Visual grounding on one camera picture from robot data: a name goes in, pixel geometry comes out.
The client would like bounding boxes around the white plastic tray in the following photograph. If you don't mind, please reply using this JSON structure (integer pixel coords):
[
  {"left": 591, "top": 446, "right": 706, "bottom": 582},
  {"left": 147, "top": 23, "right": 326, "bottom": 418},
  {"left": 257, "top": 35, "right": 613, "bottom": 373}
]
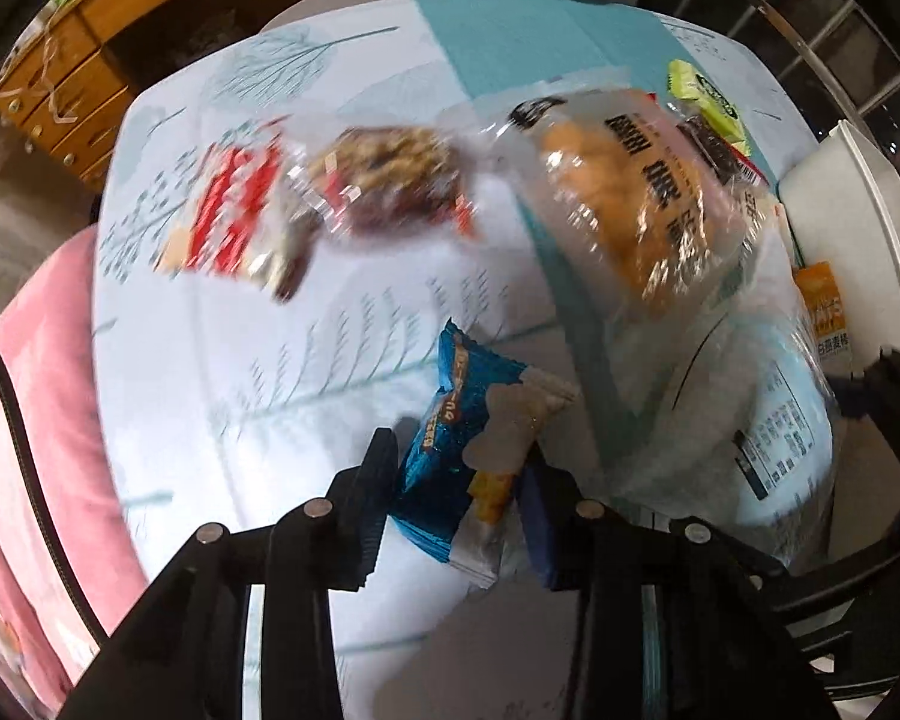
[{"left": 776, "top": 118, "right": 900, "bottom": 361}]

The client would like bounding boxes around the white cable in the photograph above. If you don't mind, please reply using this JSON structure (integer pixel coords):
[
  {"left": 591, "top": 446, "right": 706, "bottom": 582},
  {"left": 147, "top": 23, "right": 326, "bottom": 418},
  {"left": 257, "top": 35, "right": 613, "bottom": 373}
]
[{"left": 15, "top": 15, "right": 83, "bottom": 128}]

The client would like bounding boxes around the red cookie packet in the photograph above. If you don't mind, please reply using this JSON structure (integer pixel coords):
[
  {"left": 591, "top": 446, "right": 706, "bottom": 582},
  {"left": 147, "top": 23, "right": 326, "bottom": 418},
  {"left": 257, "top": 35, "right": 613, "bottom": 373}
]
[{"left": 154, "top": 131, "right": 308, "bottom": 301}]

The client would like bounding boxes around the wooden desk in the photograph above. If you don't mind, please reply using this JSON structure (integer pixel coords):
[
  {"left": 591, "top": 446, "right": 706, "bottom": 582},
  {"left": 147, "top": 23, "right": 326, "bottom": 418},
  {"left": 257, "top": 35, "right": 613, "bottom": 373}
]
[{"left": 0, "top": 0, "right": 406, "bottom": 188}]

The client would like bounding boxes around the orange white snack packet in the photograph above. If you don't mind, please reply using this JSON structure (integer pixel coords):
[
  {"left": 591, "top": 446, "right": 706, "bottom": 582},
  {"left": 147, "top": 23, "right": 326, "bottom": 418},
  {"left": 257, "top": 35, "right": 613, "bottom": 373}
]
[{"left": 791, "top": 259, "right": 856, "bottom": 361}]

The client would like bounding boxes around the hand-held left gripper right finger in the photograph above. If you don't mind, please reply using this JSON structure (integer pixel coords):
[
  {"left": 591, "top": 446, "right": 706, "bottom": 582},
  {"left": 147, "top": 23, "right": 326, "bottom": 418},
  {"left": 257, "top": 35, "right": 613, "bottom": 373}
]
[{"left": 517, "top": 463, "right": 818, "bottom": 720}]

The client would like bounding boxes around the orange red strip packet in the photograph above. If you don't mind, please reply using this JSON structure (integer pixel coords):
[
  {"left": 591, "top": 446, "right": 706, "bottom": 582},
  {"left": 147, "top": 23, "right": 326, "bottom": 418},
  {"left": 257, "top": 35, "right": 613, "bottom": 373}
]
[{"left": 645, "top": 90, "right": 777, "bottom": 188}]

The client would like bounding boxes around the small blue snack packet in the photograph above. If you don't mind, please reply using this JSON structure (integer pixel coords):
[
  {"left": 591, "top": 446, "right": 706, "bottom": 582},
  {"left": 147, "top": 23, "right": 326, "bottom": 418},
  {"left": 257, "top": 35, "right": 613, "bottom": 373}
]
[{"left": 386, "top": 319, "right": 582, "bottom": 590}]

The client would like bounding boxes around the tree print tablecloth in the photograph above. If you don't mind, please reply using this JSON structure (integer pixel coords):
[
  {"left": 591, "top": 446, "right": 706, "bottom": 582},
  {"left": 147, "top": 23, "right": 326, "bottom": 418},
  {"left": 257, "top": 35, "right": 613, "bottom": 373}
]
[{"left": 90, "top": 0, "right": 848, "bottom": 720}]

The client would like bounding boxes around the clear brown cookie packet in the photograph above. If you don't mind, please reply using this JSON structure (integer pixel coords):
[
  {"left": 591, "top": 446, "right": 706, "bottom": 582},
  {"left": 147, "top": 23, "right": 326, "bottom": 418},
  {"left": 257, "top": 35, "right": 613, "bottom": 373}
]
[{"left": 285, "top": 124, "right": 485, "bottom": 241}]

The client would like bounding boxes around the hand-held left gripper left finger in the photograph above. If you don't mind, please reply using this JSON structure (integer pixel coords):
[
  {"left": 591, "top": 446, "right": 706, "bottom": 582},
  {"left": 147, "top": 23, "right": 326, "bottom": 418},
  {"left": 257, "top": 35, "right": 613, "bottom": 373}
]
[{"left": 60, "top": 427, "right": 404, "bottom": 720}]

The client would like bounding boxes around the pink blanket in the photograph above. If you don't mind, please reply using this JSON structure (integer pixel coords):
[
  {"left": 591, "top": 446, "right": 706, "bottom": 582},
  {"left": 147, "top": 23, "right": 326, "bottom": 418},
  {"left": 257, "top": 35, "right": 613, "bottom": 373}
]
[{"left": 0, "top": 229, "right": 147, "bottom": 720}]

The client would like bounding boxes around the green yellow snack packet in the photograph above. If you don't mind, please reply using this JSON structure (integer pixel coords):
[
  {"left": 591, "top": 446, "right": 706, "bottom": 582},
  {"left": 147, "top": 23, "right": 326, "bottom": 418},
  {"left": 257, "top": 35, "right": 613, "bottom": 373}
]
[{"left": 666, "top": 58, "right": 751, "bottom": 147}]

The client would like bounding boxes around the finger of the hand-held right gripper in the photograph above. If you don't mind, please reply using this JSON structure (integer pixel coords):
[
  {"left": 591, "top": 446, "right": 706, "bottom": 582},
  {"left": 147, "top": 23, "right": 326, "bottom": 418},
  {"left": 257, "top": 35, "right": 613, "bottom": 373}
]
[{"left": 825, "top": 349, "right": 900, "bottom": 481}]

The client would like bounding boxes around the clear bread packet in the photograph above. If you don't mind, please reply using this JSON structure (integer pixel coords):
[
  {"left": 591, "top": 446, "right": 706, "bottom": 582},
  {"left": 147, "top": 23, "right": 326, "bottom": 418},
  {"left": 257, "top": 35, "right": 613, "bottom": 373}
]
[{"left": 487, "top": 86, "right": 781, "bottom": 316}]

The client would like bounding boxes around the black cable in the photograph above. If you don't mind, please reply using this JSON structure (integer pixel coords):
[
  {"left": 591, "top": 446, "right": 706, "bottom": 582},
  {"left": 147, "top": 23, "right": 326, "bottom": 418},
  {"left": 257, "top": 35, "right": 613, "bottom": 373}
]
[{"left": 0, "top": 315, "right": 113, "bottom": 646}]

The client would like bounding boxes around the metal window grille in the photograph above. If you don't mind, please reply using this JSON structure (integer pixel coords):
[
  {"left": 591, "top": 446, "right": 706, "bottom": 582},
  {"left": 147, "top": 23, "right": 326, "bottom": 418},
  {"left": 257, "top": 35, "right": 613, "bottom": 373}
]
[{"left": 622, "top": 0, "right": 900, "bottom": 188}]

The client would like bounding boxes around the large light blue packet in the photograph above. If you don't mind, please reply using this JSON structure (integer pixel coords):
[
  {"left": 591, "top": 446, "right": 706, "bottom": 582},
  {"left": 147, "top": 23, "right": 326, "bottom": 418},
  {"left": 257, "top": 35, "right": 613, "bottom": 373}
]
[{"left": 592, "top": 292, "right": 852, "bottom": 578}]

